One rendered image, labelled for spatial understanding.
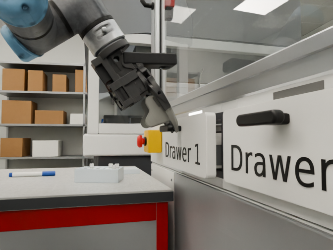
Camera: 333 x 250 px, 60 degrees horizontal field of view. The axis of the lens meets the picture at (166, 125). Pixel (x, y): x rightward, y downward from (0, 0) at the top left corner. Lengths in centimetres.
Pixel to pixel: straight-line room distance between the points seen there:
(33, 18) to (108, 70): 18
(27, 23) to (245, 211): 41
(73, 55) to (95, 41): 453
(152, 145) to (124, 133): 51
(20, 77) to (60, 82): 56
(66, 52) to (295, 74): 489
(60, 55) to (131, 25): 371
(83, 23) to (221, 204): 41
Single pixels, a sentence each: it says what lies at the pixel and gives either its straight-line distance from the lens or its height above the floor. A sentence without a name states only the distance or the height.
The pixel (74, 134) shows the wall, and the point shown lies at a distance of 493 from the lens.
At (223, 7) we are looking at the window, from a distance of 59.
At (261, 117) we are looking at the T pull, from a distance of 30.
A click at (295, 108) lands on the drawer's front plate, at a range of 32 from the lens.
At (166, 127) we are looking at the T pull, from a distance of 57.
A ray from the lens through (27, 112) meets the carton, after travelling 464.
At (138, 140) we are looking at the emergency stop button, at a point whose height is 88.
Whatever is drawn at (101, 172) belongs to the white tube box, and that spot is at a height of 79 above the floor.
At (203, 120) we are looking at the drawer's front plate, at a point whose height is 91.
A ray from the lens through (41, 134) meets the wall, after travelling 502.
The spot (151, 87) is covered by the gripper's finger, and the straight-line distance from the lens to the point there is 56.
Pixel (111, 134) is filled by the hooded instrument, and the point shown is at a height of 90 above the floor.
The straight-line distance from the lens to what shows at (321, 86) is 32.
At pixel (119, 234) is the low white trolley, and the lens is 73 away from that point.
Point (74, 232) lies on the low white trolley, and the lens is 73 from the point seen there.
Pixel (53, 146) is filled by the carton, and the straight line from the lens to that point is 451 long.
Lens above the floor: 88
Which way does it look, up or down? 3 degrees up
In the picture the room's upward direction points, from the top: straight up
